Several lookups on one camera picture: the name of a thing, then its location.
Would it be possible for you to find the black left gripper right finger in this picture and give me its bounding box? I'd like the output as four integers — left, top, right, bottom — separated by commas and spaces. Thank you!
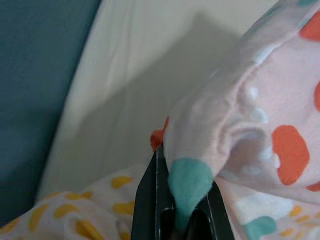
184, 181, 237, 240

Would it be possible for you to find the pink dotted pillow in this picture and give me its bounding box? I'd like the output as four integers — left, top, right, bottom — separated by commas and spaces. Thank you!
0, 0, 320, 240

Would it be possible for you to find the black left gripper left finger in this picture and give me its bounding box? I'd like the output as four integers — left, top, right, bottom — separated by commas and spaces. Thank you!
131, 144, 176, 240

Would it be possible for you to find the cream bed sheet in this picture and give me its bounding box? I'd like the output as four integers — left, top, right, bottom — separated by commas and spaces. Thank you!
37, 0, 271, 201

